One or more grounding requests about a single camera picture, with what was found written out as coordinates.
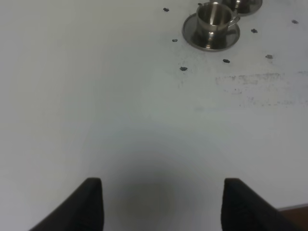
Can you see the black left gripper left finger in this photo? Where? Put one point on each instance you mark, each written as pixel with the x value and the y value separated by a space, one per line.
pixel 81 211

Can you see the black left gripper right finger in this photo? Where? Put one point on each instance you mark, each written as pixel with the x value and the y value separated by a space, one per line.
pixel 244 210

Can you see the front stainless steel saucer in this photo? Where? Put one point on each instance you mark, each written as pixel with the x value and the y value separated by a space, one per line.
pixel 209 42

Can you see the front stainless steel teacup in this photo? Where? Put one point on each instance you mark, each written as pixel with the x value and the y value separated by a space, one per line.
pixel 213 17

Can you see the stainless steel teacup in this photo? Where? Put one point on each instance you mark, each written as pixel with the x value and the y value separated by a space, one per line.
pixel 213 17
pixel 233 4

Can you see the rear stainless steel teacup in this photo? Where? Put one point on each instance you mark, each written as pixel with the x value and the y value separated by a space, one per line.
pixel 233 4

